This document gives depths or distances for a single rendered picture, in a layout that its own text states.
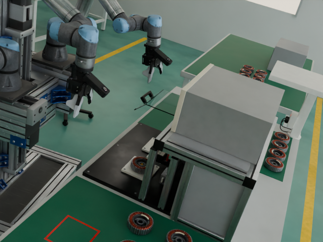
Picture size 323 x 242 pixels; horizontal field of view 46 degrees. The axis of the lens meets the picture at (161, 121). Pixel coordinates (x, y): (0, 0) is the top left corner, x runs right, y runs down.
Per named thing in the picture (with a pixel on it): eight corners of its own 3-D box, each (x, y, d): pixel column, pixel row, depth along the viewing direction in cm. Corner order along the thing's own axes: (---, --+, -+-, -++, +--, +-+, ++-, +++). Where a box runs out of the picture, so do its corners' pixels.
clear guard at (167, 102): (133, 110, 201) (135, 100, 198) (152, 95, 221) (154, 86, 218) (191, 132, 193) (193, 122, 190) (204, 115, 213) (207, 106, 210)
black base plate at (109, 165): (81, 175, 186) (82, 171, 185) (139, 125, 240) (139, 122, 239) (169, 216, 175) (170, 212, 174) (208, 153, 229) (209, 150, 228)
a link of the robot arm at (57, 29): (63, 35, 157) (86, 43, 154) (46, 41, 148) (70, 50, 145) (65, 16, 153) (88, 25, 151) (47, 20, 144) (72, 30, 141)
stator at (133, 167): (126, 168, 193) (127, 162, 192) (137, 158, 202) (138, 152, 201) (144, 177, 190) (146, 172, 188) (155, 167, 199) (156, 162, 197)
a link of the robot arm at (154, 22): (152, 12, 203) (165, 16, 199) (151, 32, 209) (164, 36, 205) (142, 16, 197) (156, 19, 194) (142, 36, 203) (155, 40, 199)
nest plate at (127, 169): (120, 171, 192) (121, 169, 192) (134, 157, 205) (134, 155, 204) (147, 183, 189) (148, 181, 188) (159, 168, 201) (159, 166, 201)
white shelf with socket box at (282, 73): (246, 136, 259) (269, 74, 237) (255, 115, 290) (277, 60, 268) (297, 155, 250) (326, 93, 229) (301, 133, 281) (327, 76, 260)
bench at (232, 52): (163, 140, 375) (180, 70, 339) (213, 85, 531) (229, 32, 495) (272, 186, 347) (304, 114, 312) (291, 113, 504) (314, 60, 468)
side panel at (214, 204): (170, 219, 173) (187, 162, 158) (172, 215, 175) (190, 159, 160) (228, 247, 166) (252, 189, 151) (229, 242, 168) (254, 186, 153)
